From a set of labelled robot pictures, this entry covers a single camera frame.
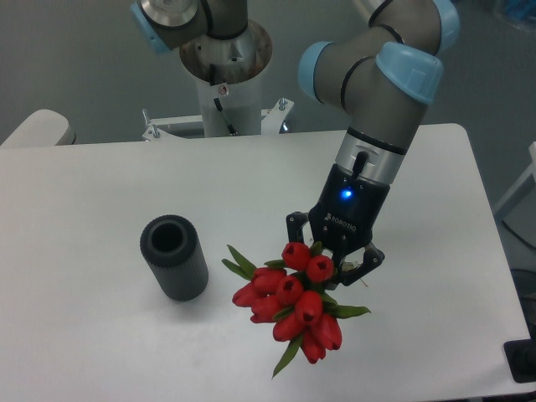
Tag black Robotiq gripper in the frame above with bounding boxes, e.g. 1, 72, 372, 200
286, 164, 390, 286

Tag red tulip bouquet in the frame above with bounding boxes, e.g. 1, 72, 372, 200
222, 242, 370, 376

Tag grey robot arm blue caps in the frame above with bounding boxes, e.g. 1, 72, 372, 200
131, 1, 460, 289

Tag dark grey ribbed vase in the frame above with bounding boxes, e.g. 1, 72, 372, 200
140, 214, 209, 302

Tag black device at table edge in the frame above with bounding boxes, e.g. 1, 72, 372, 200
503, 339, 535, 384

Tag white chair back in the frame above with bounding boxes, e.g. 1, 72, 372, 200
1, 109, 76, 149

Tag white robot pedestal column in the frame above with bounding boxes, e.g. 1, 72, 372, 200
141, 20, 294, 142

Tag white furniture frame right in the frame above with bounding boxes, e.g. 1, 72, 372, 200
492, 142, 535, 222

